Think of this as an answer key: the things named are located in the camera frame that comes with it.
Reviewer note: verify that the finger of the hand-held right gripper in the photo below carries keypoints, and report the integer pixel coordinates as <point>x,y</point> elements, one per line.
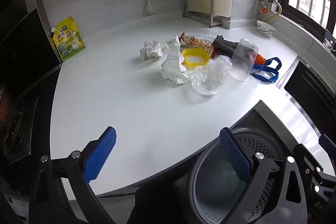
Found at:
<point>305,158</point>
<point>326,142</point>

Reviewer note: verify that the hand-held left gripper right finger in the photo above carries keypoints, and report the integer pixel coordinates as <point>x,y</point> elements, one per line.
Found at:
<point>235,158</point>

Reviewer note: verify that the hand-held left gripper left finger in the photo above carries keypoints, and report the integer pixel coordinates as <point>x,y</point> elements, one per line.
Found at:
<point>101,153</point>

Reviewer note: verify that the grey perforated waste bin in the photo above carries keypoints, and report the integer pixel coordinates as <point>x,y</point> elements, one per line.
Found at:
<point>218,187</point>

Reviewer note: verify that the clear plastic bag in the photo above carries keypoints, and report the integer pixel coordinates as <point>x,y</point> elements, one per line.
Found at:
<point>210,74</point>

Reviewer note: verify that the clear plastic cup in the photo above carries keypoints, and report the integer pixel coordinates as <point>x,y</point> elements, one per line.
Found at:
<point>244,60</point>

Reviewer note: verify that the orange plastic piece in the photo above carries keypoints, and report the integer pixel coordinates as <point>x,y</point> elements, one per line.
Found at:
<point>260,58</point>

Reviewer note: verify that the white tissue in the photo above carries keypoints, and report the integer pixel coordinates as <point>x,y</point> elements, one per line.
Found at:
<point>173,64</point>

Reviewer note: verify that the white paper ball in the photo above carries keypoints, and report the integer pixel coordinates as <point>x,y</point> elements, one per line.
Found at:
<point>151,50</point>

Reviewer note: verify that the steel sink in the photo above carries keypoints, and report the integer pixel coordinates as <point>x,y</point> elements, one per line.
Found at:
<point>309,87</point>

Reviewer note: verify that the black gas stove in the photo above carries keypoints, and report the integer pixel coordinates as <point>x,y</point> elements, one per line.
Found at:
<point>18,129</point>

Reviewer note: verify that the printed glass mug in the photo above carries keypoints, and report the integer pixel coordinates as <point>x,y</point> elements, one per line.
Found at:
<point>329,43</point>

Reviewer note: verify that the yellow plastic lid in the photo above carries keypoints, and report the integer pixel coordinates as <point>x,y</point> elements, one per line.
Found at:
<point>195,57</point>

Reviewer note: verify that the dark grey cloth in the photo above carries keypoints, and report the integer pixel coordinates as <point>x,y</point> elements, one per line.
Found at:
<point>225,46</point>

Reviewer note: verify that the green yellow spout pouch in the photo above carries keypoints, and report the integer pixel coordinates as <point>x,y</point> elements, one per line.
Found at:
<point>68,39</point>

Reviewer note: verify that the printed snack wrapper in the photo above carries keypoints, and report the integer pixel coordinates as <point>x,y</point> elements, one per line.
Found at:
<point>197,43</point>

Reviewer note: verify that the white patterned bowl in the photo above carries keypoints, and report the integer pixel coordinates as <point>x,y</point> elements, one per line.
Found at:
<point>265,28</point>

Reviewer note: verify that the orange white pipe fitting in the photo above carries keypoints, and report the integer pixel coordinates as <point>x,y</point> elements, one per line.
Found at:
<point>263,10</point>

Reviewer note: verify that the metal board rack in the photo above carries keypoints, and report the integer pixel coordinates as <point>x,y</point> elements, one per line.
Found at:
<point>199,10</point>

